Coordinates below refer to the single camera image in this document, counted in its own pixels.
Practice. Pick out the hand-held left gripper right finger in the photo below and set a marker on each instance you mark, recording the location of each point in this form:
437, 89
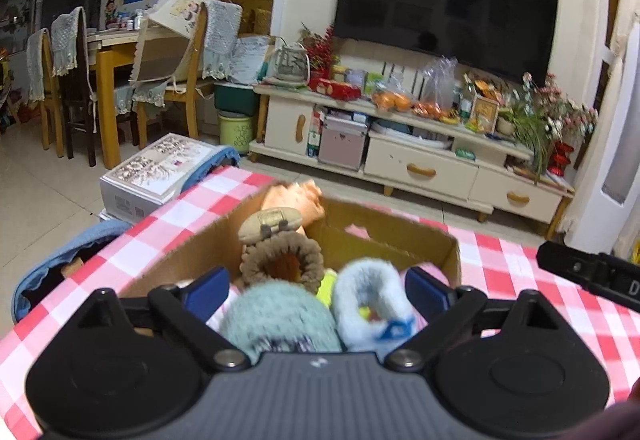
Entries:
425, 292

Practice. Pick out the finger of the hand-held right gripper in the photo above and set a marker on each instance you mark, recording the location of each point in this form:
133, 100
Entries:
570, 262

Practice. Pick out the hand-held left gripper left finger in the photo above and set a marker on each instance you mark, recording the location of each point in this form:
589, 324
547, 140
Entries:
207, 292

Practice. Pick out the brown fuzzy slipper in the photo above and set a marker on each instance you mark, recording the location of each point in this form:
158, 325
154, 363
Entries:
260, 260

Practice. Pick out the teal knitted toy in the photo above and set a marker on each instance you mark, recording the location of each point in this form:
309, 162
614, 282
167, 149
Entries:
275, 315

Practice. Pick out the light blue fuzzy slipper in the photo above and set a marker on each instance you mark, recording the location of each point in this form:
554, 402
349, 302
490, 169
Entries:
350, 290

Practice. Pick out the printed cardboard box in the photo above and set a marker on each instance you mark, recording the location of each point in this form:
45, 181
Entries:
380, 230

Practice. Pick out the lime green scrub cloth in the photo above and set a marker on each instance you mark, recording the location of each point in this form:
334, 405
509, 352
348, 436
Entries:
327, 290

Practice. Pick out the orange plush toy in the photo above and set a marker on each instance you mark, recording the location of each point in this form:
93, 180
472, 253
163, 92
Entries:
295, 195

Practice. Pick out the red checked tablecloth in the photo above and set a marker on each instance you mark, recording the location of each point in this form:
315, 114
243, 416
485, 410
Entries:
500, 265

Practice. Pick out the white tower air conditioner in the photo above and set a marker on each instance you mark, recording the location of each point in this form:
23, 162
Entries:
620, 170

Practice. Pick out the cream TV cabinet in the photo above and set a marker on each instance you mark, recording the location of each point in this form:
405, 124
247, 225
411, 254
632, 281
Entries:
425, 170

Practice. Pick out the blue fabric cushion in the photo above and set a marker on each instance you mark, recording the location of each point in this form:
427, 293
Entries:
95, 232

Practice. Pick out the blue cloth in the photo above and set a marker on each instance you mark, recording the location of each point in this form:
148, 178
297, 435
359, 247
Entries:
220, 157

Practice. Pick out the white printed carton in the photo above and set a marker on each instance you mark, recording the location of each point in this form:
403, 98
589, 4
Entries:
155, 165

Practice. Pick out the potted green plant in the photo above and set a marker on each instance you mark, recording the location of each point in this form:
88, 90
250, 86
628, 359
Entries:
525, 130

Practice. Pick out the small green box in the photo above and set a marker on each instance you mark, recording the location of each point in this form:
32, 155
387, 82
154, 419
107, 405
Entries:
465, 154

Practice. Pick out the artificial flower bouquet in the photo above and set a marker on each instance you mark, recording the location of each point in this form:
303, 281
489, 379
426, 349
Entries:
565, 105

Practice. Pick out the white oval tray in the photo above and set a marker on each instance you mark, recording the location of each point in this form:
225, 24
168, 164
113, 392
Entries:
410, 135

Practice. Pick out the light green bin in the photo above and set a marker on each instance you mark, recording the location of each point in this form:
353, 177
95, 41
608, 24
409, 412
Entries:
235, 135

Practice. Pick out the pink storage case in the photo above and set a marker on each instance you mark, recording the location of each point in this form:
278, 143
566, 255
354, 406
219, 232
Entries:
344, 142

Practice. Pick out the yellow banana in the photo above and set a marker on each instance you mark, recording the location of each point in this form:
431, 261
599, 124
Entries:
450, 120

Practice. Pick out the bag of small tangerines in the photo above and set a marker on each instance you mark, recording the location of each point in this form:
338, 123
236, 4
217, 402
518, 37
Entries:
430, 110

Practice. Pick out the green glass bottle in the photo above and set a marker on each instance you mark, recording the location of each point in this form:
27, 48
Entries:
466, 105

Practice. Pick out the bag of oranges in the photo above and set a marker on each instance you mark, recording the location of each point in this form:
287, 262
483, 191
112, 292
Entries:
392, 101

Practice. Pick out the dark green bin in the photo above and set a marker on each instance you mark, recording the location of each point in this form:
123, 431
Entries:
237, 99

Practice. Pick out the clear plastic bag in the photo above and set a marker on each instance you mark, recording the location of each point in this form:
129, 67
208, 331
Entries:
437, 82

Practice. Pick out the red gift box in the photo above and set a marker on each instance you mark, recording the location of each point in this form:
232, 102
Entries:
335, 89

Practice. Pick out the white printed paper sheet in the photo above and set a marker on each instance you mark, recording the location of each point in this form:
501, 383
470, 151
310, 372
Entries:
250, 60

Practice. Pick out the yellow wooden dining table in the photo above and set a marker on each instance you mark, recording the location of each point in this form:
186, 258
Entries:
112, 65

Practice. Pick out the wooden chair with lace cover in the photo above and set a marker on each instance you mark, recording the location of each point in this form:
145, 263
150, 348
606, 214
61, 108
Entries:
220, 35

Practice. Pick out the red berry branch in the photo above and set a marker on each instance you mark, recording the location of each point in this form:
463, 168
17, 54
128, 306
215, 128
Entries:
320, 50

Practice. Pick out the dark chair with lace cover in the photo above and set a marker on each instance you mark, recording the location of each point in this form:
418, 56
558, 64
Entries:
70, 40
36, 65

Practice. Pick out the cream illustrated board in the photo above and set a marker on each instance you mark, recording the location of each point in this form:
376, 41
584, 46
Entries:
182, 5

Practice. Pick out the black television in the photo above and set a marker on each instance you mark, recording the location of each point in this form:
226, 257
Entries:
440, 0

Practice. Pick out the red pedestal ornament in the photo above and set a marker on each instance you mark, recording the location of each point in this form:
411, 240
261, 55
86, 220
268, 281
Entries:
560, 160

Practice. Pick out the gold picture frame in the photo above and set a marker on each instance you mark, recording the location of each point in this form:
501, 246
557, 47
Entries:
485, 114

